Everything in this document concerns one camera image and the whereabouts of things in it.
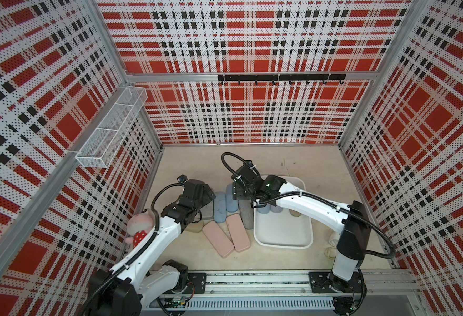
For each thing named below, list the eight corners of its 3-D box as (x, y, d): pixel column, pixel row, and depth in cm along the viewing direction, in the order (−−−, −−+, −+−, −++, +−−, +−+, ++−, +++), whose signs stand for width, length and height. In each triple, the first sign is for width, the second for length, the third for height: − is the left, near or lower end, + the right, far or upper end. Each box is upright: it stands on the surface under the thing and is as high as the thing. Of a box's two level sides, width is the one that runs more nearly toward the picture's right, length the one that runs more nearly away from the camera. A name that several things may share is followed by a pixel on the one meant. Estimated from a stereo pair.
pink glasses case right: (237, 254, 82) (236, 252, 80) (224, 217, 93) (224, 215, 91) (252, 247, 84) (252, 246, 82) (238, 212, 94) (238, 210, 92)
